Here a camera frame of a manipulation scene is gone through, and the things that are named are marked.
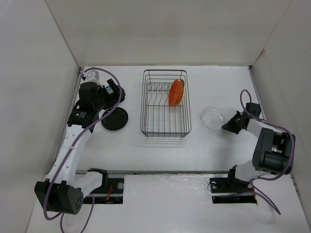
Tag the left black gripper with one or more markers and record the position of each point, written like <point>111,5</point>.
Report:
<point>112,87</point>

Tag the blue floral plate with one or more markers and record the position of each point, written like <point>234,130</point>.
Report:
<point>122,94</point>

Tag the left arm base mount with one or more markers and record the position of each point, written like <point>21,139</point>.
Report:
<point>105,189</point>

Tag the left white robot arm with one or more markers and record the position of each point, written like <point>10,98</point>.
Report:
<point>61,192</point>

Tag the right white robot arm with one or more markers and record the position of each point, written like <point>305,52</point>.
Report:
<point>273,155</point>

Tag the dark wire dish rack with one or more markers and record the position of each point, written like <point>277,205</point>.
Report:
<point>157,117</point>

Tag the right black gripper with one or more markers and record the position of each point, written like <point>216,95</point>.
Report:
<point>229,125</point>

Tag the black plate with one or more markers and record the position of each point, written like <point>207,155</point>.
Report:
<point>116,119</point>

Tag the orange plate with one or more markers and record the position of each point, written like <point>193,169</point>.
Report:
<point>174,93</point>

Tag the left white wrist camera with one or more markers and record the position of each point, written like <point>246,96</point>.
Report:
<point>92,76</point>

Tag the cream patterned plate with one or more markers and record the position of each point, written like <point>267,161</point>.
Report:
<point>182,90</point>

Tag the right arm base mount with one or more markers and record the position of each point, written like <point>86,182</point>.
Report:
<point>229,191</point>

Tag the clear glass plate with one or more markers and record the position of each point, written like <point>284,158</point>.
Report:
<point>213,118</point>

